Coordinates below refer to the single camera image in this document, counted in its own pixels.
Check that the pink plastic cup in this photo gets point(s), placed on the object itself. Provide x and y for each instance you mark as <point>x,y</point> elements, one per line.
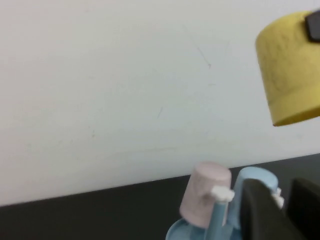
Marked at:
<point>202,190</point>

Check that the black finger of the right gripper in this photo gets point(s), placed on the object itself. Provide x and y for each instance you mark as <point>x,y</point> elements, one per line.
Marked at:
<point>314,26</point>

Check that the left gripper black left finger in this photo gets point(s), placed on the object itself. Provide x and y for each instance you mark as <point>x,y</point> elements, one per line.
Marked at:
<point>257,215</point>

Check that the yellow plastic cup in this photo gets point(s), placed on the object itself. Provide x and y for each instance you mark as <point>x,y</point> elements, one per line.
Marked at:
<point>287,70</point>

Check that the light blue plastic cup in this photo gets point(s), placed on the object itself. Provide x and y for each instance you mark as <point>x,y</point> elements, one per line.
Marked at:
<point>255,173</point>

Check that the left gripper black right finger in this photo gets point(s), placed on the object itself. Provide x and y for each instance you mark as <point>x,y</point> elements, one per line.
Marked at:
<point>307,210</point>

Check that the light blue cup stand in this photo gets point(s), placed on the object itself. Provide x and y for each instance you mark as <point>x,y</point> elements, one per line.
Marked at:
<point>216,220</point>

